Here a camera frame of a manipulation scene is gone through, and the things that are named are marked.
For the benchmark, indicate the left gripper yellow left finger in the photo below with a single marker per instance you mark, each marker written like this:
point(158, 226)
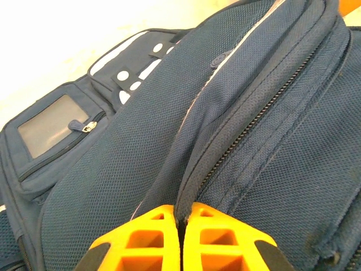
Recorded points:
point(169, 248)

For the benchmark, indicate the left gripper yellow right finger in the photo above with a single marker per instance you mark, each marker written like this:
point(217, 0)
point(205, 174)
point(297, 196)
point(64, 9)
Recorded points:
point(191, 248)

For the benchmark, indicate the navy blue backpack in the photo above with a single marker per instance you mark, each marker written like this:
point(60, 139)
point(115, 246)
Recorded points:
point(141, 141)

